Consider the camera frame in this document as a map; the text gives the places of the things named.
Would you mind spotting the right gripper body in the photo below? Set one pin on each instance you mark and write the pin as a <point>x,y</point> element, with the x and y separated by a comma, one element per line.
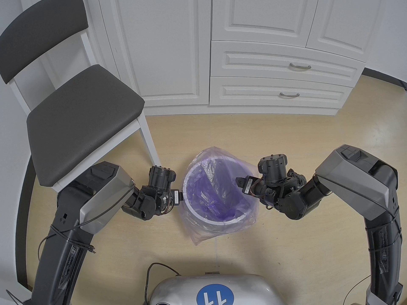
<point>254,187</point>

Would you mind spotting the black plastic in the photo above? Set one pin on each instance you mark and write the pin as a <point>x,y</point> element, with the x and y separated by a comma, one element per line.
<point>297,178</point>

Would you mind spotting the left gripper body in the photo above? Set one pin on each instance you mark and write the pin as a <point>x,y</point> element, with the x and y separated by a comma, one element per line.
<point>175,197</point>

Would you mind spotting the white trash bin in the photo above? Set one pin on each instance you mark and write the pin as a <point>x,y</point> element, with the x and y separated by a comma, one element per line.
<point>216,222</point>

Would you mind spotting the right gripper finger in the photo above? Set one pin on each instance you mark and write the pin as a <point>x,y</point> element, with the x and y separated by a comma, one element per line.
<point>241,181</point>

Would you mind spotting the white chair dark grey seat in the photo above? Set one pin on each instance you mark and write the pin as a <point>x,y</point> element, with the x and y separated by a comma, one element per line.
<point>41,27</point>

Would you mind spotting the white wardrobe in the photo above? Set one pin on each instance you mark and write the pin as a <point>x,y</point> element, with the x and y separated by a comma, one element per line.
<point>270,11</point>

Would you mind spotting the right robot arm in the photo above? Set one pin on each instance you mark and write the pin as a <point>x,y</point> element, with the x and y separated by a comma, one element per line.
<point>356,176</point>

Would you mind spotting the purple plastic bag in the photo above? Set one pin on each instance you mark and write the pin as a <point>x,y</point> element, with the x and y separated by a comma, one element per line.
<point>203,233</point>

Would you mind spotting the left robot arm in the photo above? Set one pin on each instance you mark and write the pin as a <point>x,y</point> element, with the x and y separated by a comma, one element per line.
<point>95,195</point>

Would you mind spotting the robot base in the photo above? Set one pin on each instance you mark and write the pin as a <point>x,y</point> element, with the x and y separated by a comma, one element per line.
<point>178,291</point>

